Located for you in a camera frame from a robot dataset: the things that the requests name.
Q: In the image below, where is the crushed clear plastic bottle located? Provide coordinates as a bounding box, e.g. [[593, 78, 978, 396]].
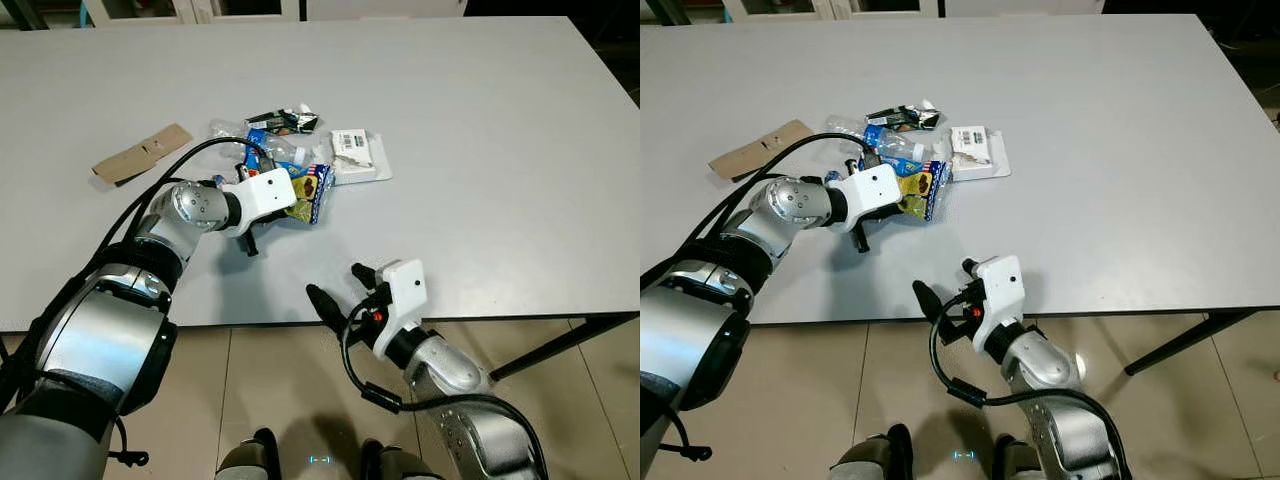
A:
[[825, 113, 951, 166], [208, 118, 336, 171]]

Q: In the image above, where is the yellow blue snack packet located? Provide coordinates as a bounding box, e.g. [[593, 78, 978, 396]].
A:
[[895, 158, 951, 223], [283, 163, 335, 226]]

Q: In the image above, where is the brown cardboard piece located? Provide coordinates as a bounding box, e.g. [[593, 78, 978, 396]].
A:
[[90, 123, 195, 187], [707, 119, 816, 182]]

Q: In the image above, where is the black silver foil wrapper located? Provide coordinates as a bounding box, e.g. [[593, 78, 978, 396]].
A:
[[245, 104, 321, 135], [865, 99, 943, 131]]

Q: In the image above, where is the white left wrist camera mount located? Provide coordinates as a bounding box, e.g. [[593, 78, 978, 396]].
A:
[[238, 168, 298, 238], [838, 163, 901, 233]]

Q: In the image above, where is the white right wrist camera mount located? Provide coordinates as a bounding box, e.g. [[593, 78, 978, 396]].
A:
[[375, 260, 429, 359], [972, 255, 1026, 351]]

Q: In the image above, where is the white flat carton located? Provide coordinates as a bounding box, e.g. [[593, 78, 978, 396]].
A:
[[330, 128, 393, 185], [948, 125, 1012, 182]]

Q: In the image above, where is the grey robot left leg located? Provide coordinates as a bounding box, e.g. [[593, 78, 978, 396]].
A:
[[830, 424, 913, 480], [215, 428, 283, 480]]

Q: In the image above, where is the white table with black legs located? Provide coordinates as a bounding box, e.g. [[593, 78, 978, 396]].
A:
[[0, 15, 641, 381], [640, 12, 1280, 376]]

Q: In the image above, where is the grey robot right leg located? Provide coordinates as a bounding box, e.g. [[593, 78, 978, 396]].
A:
[[995, 435, 1051, 480], [360, 438, 446, 480]]

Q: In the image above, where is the grey robot leg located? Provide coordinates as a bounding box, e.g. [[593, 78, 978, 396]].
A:
[[995, 435, 1051, 480], [215, 428, 283, 480], [830, 424, 913, 480], [360, 438, 446, 480]]

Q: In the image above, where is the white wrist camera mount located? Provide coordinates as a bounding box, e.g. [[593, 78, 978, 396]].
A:
[[238, 168, 298, 238], [972, 255, 1026, 351], [375, 260, 429, 359], [838, 163, 901, 233]]

